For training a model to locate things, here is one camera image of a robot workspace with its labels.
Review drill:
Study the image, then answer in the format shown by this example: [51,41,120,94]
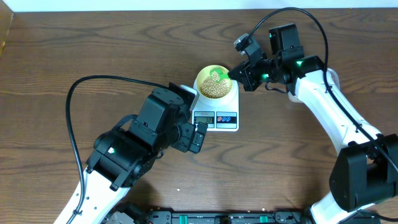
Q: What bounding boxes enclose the green plastic scoop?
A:
[210,68,229,83]

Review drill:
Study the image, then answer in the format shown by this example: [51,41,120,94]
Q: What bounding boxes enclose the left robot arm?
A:
[56,83,207,223]

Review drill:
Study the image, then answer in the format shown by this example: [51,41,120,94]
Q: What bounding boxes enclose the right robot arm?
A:
[228,24,397,223]

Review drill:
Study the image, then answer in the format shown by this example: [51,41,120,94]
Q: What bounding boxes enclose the yellow bowl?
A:
[195,65,233,100]

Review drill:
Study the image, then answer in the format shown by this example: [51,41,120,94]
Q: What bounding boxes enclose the soybeans in bowl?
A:
[200,76,229,99]

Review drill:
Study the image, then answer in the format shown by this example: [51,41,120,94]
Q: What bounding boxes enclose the white digital kitchen scale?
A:
[192,65,239,132]

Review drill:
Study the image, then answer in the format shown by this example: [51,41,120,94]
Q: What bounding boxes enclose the clear container of soybeans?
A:
[288,92,302,103]

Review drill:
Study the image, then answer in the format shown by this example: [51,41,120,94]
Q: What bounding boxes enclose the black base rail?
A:
[143,210,312,224]

